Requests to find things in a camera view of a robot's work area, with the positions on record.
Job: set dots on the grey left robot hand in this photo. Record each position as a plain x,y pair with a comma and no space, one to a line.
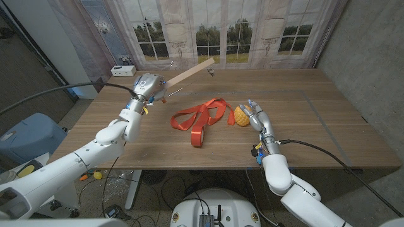
150,86

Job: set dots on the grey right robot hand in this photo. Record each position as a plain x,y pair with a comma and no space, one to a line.
263,121

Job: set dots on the orange ribbon with roll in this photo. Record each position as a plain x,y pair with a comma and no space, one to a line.
197,134

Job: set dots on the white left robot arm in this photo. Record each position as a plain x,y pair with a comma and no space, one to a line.
63,170

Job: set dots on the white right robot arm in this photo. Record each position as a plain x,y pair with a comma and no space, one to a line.
277,173

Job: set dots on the yellow toy pineapple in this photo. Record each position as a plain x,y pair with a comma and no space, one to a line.
241,118

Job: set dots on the white power box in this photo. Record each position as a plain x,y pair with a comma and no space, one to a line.
123,71

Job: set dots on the printed window backdrop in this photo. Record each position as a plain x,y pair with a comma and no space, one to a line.
221,31

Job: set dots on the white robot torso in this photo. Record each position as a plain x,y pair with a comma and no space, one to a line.
217,201

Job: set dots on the small yellow ball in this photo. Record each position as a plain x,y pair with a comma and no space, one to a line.
98,175

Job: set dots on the white table leg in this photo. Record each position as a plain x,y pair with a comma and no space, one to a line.
132,189

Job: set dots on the clear plastic bag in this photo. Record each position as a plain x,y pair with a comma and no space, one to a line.
116,186

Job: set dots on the small orange object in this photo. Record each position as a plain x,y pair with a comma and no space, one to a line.
83,177

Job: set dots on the grey electronics box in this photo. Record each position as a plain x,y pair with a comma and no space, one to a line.
206,221

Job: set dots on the blue plastic bin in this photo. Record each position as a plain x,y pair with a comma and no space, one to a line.
31,135

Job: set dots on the small black floor device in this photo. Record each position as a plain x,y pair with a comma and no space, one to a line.
113,212

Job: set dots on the white equipment stand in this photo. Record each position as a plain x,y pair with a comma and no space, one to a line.
67,197

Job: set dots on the black and yellow device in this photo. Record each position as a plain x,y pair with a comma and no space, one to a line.
26,170

